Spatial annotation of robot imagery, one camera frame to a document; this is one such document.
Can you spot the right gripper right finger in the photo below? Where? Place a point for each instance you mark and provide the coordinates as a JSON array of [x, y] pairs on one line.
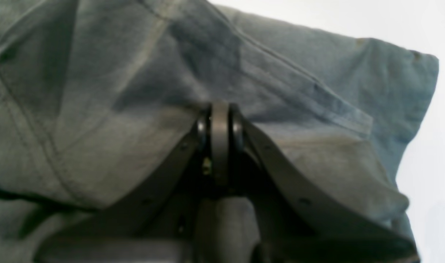
[[299, 222]]

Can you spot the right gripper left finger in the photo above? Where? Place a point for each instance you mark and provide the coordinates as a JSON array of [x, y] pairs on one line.
[[154, 223]]

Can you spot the dark grey T-shirt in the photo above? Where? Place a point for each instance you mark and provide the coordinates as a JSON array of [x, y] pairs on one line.
[[95, 93]]

